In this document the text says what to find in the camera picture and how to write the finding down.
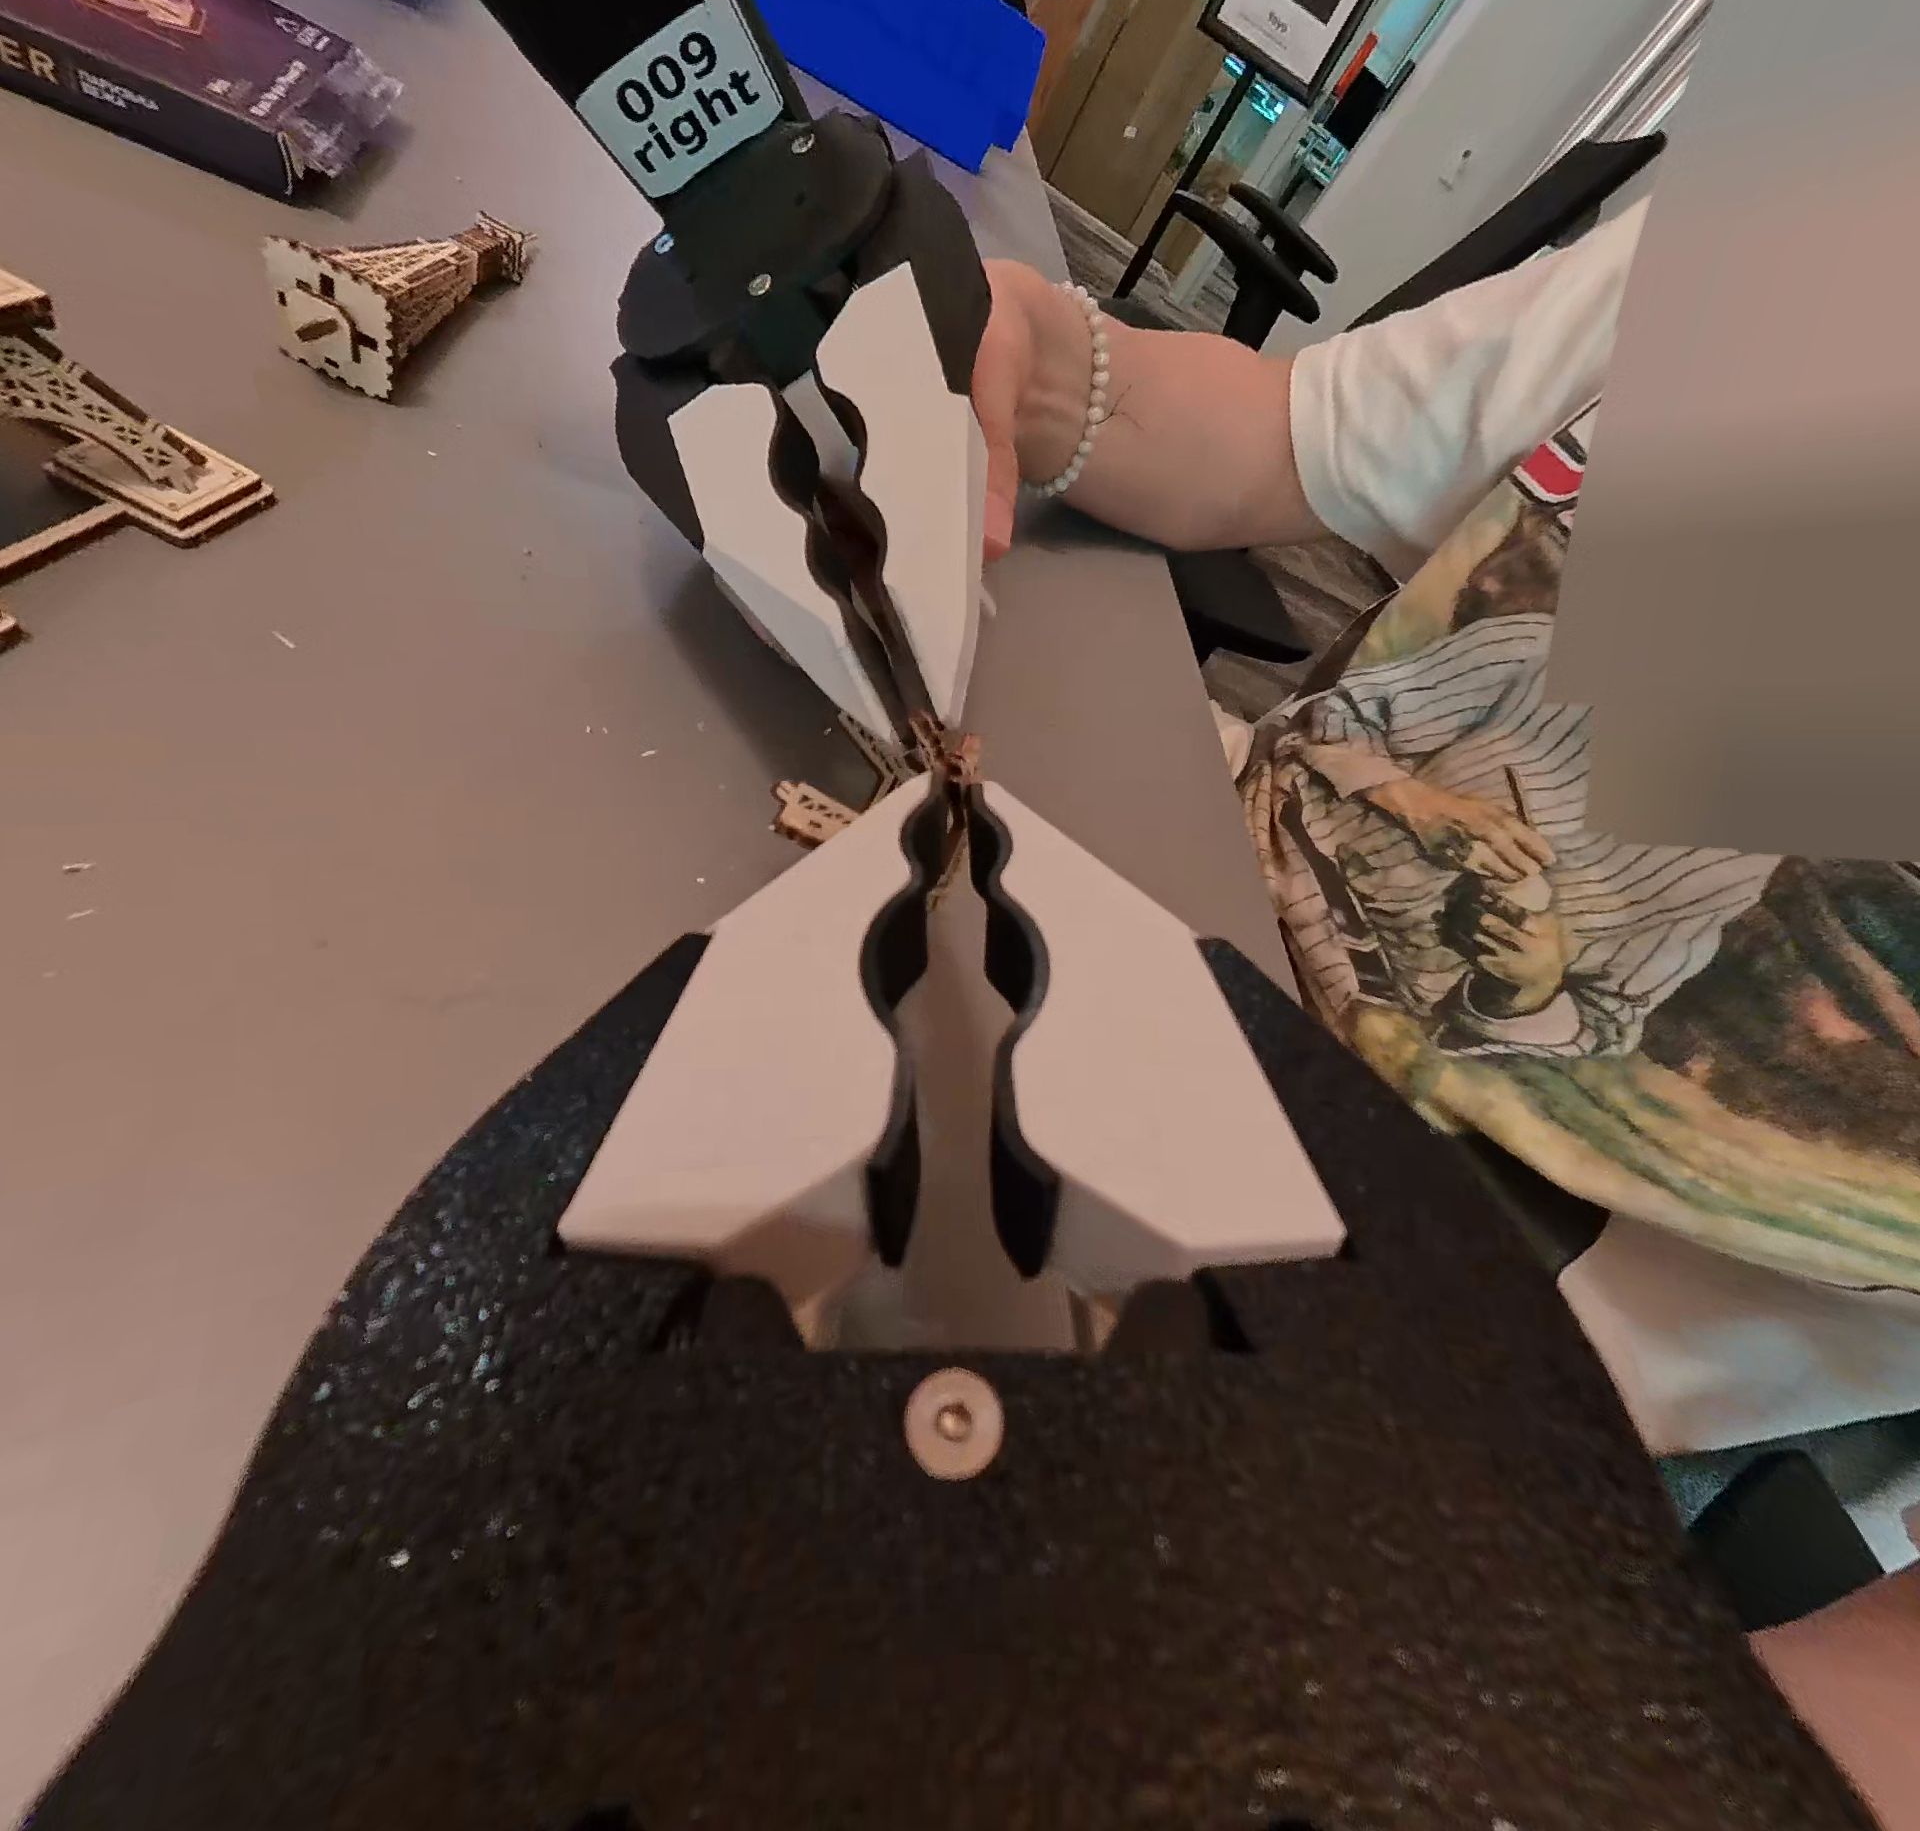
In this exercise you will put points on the person's right forearm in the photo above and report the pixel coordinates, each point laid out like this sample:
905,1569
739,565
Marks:
1201,435

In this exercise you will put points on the wooden tower spire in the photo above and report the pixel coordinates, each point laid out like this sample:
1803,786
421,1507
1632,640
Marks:
375,295

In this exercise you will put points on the small wooden tower midsection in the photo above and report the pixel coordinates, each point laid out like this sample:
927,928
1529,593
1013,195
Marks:
933,741

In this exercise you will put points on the blue storage bin white label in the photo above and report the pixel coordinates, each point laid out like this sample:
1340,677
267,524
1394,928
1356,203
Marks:
901,15

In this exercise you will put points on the black office chair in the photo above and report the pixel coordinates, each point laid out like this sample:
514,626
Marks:
1501,233

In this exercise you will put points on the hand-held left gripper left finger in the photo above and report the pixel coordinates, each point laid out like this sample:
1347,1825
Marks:
735,1096

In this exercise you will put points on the purple tower kit box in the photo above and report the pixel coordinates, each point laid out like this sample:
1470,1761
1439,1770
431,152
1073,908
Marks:
150,45

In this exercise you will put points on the brown cardboard box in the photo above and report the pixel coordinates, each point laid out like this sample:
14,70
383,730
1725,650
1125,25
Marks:
1141,75

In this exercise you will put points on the person's right hand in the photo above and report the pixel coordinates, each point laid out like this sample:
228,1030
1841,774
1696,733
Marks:
1035,375

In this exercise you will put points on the person's bare thigh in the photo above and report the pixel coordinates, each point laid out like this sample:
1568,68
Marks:
1845,1712

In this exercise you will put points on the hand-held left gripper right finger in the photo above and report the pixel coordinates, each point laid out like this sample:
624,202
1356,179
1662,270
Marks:
1171,1096

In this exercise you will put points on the wooden tower base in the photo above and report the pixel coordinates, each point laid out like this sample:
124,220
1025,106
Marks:
105,435

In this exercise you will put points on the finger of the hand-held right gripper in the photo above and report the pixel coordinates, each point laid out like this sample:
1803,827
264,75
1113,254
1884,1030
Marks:
930,481
735,496

